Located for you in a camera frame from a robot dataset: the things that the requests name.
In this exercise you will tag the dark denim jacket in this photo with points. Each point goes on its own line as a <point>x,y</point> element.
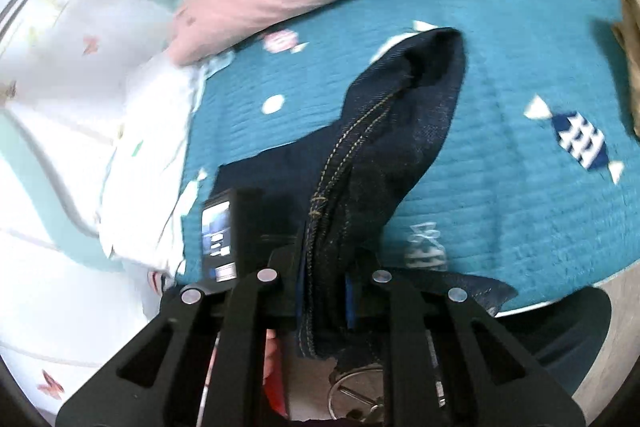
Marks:
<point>400,132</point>

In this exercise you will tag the white floral blanket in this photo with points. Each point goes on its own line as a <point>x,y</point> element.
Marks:
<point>150,167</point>

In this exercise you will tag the tan folded pants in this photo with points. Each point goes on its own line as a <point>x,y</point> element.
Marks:
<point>631,32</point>

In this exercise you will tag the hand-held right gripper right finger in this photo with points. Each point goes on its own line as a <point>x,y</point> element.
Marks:
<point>351,302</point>

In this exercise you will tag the teal bunk bed frame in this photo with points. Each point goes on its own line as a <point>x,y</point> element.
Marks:
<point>50,187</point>

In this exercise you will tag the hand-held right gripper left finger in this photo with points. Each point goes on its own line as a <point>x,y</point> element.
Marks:
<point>286,294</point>

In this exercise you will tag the red cloth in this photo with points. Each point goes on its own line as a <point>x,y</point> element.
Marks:
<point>275,387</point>

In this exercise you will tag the white wardrobe with butterfly decals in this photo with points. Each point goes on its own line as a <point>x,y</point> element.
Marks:
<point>50,57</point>

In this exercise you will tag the metal chair base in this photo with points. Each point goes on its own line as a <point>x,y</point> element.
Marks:
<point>350,394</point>

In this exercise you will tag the teal quilted bed mat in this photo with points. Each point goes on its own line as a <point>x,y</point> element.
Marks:
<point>500,207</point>

